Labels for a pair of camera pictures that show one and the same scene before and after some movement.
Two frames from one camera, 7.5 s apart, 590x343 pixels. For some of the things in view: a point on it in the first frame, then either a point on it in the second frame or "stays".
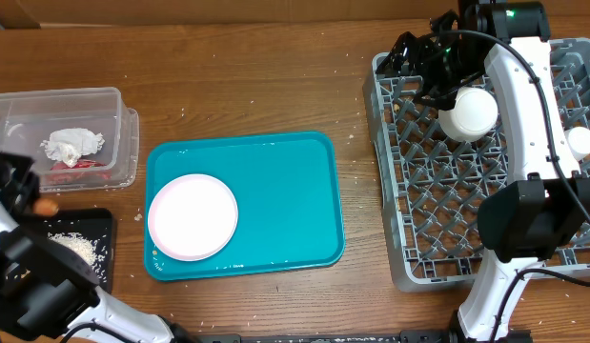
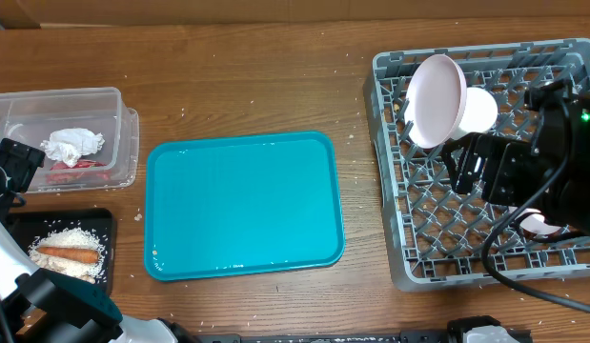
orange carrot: [44, 207] → [72, 253]
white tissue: [70, 144] stays
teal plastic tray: [288, 191] stays
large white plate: [193, 217] → [435, 101]
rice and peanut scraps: [91, 250] stays
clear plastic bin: [78, 138] stays
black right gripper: [425, 52] → [499, 162]
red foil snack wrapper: [85, 171] stays
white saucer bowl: [474, 115] stays
